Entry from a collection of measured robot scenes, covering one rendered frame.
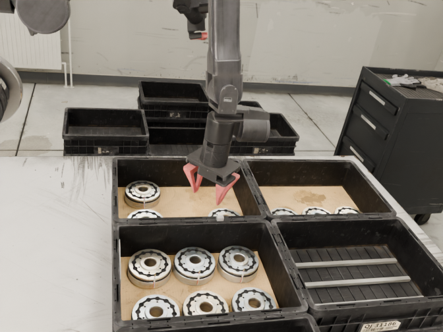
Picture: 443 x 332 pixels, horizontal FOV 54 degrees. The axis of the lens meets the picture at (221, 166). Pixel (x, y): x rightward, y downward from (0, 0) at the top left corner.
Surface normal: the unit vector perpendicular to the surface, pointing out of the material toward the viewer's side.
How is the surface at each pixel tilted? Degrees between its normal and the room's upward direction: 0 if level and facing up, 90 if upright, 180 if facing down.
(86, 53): 90
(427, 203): 90
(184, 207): 0
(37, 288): 0
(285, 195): 0
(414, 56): 90
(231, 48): 68
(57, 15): 76
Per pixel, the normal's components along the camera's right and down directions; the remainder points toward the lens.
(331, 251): 0.15, -0.84
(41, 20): 0.26, 0.33
